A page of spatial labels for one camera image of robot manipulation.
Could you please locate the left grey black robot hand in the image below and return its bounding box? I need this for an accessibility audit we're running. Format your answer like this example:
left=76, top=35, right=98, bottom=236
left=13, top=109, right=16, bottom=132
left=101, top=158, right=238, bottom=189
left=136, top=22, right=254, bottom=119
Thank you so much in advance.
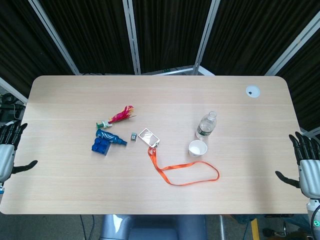
left=0, top=119, right=38, bottom=184

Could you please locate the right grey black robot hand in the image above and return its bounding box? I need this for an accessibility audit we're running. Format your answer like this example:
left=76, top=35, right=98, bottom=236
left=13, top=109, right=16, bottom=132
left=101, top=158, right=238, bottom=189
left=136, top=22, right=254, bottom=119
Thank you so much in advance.
left=274, top=131, right=320, bottom=200

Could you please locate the clear plastic water bottle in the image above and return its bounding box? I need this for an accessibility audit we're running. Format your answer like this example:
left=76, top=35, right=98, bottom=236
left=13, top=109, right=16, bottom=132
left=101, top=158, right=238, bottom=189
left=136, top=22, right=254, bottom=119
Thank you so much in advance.
left=194, top=111, right=217, bottom=141

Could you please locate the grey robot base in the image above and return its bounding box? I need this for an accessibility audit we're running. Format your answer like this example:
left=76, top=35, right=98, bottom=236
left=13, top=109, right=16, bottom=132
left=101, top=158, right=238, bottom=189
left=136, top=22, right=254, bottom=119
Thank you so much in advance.
left=99, top=214, right=208, bottom=240

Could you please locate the white paper cup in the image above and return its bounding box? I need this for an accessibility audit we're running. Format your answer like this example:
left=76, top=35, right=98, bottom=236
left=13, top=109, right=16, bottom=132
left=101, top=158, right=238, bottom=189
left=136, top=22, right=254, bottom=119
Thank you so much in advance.
left=188, top=139, right=208, bottom=158

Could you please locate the black curtain panel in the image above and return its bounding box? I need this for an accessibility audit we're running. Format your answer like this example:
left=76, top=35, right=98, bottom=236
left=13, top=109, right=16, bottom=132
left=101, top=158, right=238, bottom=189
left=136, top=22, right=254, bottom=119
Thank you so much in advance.
left=37, top=0, right=137, bottom=75
left=132, top=0, right=213, bottom=74
left=277, top=32, right=320, bottom=132
left=199, top=0, right=320, bottom=76
left=0, top=0, right=76, bottom=98

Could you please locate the blue building brick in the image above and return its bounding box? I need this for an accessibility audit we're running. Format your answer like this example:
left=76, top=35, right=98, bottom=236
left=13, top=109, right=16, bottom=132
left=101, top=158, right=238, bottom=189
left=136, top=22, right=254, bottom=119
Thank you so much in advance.
left=90, top=138, right=113, bottom=156

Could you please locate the white table leg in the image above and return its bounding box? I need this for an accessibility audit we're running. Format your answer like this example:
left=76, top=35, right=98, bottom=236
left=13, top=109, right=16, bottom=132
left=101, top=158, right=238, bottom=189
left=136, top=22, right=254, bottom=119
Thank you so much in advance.
left=218, top=214, right=226, bottom=240

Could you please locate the red feather shuttlecock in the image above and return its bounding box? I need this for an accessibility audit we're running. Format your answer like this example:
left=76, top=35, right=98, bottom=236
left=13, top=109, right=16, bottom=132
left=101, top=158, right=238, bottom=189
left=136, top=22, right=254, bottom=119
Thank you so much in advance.
left=96, top=105, right=138, bottom=129

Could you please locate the clear badge holder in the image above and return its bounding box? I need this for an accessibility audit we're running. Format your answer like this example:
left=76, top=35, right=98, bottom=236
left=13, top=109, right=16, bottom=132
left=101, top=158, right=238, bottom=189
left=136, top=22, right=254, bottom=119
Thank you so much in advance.
left=138, top=127, right=161, bottom=148

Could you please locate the grey metal partition foot bar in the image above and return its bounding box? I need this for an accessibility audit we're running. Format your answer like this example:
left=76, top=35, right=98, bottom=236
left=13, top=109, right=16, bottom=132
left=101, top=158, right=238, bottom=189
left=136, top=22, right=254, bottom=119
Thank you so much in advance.
left=141, top=65, right=216, bottom=76

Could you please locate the black cable bundle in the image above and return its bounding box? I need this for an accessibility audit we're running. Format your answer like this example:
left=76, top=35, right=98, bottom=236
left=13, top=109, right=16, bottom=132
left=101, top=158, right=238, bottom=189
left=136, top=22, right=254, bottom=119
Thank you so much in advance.
left=0, top=92, right=26, bottom=122

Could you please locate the grey metal partition post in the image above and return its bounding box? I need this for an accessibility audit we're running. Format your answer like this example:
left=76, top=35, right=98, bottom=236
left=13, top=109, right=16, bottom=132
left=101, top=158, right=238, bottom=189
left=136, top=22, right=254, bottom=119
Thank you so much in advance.
left=27, top=0, right=81, bottom=75
left=0, top=76, right=28, bottom=104
left=264, top=11, right=320, bottom=76
left=193, top=0, right=221, bottom=75
left=121, top=0, right=142, bottom=75

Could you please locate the white cable grommet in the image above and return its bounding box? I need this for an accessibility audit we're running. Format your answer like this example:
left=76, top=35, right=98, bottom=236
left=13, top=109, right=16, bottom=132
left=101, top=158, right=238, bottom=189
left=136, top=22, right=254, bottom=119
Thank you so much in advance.
left=245, top=85, right=261, bottom=98

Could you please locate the orange lanyard strap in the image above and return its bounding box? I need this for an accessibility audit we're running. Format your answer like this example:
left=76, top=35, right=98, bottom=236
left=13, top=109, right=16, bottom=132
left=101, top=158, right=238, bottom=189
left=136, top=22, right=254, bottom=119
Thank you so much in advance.
left=147, top=146, right=221, bottom=187

